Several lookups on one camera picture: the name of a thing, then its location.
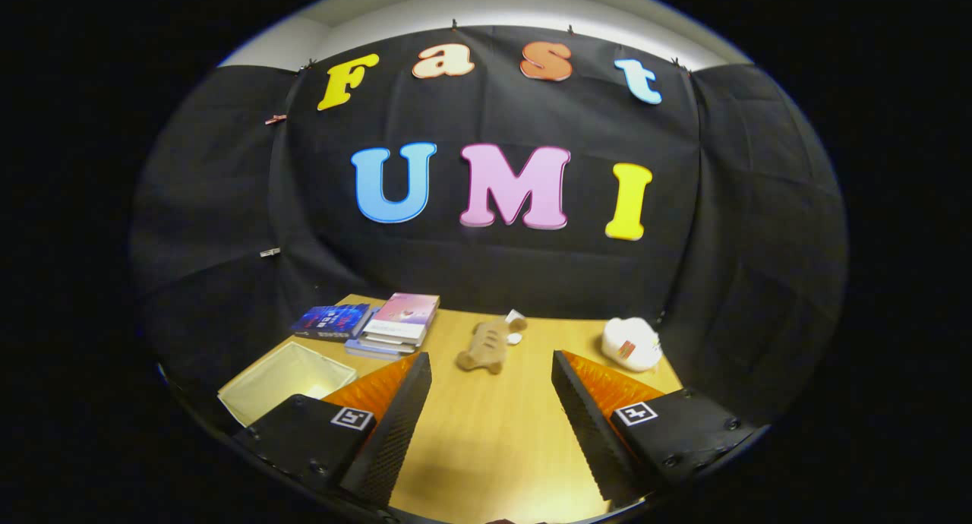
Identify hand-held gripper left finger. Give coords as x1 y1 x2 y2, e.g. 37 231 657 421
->
232 352 432 510

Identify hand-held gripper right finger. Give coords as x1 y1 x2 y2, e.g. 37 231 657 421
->
551 349 760 510

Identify beige fabric storage box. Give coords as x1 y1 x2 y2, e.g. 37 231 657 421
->
218 342 358 428

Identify grey-blue cover book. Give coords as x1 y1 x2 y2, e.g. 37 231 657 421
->
344 339 412 361

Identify white cover book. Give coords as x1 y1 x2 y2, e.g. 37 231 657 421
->
357 333 423 352

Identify white plush toy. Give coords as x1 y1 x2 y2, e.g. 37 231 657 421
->
601 317 663 372

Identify pink cover book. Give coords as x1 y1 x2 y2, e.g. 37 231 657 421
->
363 292 441 341

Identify brown plush toy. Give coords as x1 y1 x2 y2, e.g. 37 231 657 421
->
456 310 528 375

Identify blue cover book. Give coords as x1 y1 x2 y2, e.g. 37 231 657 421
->
290 304 373 342

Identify black backdrop cloth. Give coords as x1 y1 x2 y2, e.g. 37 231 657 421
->
129 24 849 434

